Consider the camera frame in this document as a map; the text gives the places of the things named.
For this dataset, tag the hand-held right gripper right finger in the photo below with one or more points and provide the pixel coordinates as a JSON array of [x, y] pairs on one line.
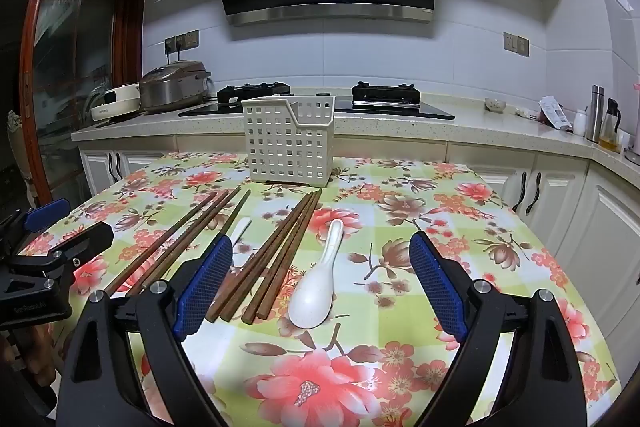
[[440, 287]]

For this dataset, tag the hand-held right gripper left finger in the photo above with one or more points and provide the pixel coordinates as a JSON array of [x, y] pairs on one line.
[[207, 287]]

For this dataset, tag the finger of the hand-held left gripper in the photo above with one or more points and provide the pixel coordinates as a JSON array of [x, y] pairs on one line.
[[87, 241], [47, 213]]

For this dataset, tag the brown wooden chopstick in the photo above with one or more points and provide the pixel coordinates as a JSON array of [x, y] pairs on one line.
[[281, 257], [189, 243], [290, 256], [258, 257], [160, 243], [268, 256], [177, 243], [232, 214]]

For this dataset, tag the small white soup spoon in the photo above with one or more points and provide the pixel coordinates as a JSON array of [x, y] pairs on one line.
[[242, 228]]

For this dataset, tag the large white rice spoon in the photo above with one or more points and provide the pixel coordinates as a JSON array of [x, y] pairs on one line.
[[310, 297]]

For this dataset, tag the white perforated plastic utensil basket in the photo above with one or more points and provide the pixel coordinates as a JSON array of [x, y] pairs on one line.
[[270, 142]]

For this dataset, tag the person's left hand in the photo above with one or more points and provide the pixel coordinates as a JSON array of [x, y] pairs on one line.
[[44, 354]]

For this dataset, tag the floral checked tablecloth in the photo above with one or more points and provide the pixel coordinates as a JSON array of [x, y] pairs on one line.
[[380, 227]]

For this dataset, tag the white electric cooker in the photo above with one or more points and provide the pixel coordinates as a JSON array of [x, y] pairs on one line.
[[117, 102]]

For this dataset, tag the white base kitchen cabinets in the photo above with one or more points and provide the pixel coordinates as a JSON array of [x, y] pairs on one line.
[[505, 162]]

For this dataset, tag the wooden framed glass door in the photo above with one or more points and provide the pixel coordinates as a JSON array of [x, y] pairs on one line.
[[35, 57]]

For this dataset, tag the speckled stone kitchen countertop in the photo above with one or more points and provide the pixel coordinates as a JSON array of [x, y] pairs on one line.
[[380, 127]]

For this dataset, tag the bronze metallic rice cooker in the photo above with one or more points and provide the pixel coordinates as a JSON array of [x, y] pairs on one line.
[[170, 89]]

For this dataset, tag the black glass gas cooktop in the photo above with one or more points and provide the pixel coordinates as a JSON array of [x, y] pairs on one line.
[[430, 109]]

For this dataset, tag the small patterned ceramic bowl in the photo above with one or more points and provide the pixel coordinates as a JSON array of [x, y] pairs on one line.
[[495, 105]]

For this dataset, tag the red and white packet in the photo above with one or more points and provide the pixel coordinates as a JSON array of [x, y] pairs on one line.
[[552, 112]]

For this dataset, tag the small white bottle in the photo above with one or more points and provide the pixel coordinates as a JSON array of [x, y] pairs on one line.
[[580, 123]]

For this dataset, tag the stainless steel thermos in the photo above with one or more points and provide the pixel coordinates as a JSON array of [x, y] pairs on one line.
[[594, 114]]

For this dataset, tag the glass oil bottle black lid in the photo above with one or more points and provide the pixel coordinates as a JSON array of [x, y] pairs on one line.
[[610, 129]]

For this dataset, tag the small metal dish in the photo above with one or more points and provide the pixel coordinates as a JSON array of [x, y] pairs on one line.
[[633, 157]]

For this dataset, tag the beige wall outlet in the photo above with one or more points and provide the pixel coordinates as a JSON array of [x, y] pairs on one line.
[[522, 46], [180, 41], [192, 38], [170, 45], [510, 41]]

